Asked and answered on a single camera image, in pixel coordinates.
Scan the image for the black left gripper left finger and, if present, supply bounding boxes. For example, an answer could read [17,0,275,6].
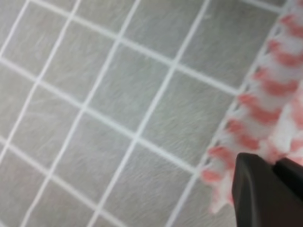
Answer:
[232,153,303,227]

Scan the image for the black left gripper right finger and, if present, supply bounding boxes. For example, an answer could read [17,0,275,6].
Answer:
[272,158,303,208]

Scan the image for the pink white wavy towel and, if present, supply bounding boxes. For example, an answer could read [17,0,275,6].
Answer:
[201,0,303,213]

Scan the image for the grey grid tablecloth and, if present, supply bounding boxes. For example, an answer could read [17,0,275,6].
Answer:
[0,0,284,227]

